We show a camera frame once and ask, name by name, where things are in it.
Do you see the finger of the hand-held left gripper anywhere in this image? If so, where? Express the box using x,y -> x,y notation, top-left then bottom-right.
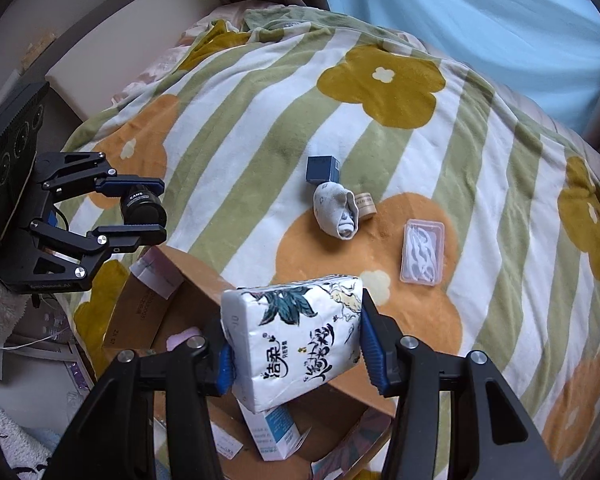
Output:
32,151 -> 165,207
27,217 -> 168,291

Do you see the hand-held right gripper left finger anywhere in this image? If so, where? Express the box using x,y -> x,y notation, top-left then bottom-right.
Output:
55,321 -> 238,480

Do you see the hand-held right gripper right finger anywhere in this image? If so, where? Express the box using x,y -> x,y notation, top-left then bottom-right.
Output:
357,290 -> 563,480

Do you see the black cylindrical bottle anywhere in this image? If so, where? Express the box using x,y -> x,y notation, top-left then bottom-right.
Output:
120,185 -> 168,227

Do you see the white printed tissue pack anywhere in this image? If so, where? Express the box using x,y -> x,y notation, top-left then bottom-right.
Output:
221,274 -> 366,410

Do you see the brown cardboard box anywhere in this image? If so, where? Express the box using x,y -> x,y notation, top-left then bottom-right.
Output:
102,245 -> 397,480

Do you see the pink soft item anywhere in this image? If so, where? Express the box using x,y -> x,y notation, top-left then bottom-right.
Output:
165,327 -> 204,354

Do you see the white and blue carton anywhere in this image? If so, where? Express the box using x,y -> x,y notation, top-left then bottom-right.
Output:
240,402 -> 306,465

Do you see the floral printed tissue pack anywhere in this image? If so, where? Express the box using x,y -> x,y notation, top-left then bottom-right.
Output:
310,409 -> 393,480

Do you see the pink bed sheet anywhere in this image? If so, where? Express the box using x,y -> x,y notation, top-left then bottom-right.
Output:
111,0 -> 281,107

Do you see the clear plastic floss box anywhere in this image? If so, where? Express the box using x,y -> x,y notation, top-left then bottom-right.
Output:
399,218 -> 446,286

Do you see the beige padded headboard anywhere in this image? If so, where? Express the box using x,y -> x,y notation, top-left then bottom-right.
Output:
45,0 -> 231,122

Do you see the striped floral blanket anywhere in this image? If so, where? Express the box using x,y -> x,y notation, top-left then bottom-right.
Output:
72,7 -> 600,480

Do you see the small brown tape roll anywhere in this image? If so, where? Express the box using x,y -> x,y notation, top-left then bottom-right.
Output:
355,191 -> 377,220

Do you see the rolled grey sock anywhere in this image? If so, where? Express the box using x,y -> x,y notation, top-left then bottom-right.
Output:
312,182 -> 363,241

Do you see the white fluffy cloth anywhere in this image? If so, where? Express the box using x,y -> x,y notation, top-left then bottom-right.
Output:
0,262 -> 56,480

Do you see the small dark blue box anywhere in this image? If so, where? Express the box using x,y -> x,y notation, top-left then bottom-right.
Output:
306,156 -> 342,184

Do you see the light blue curtain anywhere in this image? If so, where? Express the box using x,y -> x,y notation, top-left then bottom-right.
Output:
312,0 -> 600,136

